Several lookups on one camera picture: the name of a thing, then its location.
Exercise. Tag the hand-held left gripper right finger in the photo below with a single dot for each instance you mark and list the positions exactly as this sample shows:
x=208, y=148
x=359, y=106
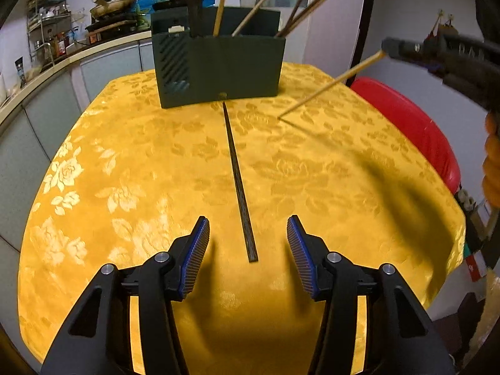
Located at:
x=302, y=259

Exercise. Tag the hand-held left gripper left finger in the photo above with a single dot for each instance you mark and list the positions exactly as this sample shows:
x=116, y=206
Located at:
x=193, y=259

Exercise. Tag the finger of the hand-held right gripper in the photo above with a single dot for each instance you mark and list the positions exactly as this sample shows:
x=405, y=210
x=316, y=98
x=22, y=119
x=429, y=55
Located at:
x=457, y=45
x=406, y=50

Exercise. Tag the beige chopstick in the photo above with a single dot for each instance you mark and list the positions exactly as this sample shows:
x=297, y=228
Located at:
x=222, y=7
x=332, y=84

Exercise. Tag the dark textured chopstick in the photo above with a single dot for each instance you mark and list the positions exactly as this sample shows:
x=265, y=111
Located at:
x=238, y=179

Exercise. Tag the thin light brown chopstick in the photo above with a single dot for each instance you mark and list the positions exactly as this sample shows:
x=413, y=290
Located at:
x=318, y=7

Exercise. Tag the dark brown chopstick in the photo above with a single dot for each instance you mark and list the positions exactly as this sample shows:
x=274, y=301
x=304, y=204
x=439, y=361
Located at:
x=312, y=5
x=299, y=2

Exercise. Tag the dark green utensil holder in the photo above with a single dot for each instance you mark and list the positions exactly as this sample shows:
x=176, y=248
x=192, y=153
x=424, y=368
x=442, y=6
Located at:
x=234, y=66

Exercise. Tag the person's right hand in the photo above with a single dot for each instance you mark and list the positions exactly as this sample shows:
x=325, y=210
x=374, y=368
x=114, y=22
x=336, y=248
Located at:
x=492, y=160

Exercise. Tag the brown paper bag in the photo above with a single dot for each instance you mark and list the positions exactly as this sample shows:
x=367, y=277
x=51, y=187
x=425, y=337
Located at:
x=445, y=25

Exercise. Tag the red plastic chair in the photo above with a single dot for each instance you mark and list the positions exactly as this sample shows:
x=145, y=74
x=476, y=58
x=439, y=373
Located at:
x=410, y=125

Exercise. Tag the yellow floral tablecloth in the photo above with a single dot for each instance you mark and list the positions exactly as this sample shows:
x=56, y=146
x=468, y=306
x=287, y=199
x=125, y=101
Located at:
x=136, y=164

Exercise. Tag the printed bag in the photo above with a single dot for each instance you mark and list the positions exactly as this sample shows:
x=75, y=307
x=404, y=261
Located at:
x=474, y=238

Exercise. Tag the grey base cabinets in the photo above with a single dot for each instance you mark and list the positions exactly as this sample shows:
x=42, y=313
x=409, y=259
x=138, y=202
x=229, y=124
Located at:
x=39, y=132

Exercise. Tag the beige kitchen counter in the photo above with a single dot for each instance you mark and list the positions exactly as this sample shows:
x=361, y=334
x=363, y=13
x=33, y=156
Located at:
x=58, y=64

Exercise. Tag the black portable cooktop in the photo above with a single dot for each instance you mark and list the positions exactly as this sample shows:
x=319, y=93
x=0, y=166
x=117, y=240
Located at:
x=117, y=24

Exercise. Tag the row of sauce bottles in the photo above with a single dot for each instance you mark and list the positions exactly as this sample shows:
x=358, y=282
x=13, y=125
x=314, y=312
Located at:
x=62, y=45

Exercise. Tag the pepper grinder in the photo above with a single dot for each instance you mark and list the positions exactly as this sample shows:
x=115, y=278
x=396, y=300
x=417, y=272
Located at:
x=20, y=72

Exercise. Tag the golden pan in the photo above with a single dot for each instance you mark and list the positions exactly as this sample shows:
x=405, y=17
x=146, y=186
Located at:
x=111, y=4

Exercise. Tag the metal spice rack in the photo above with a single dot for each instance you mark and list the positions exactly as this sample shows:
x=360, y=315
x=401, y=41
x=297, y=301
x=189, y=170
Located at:
x=49, y=15

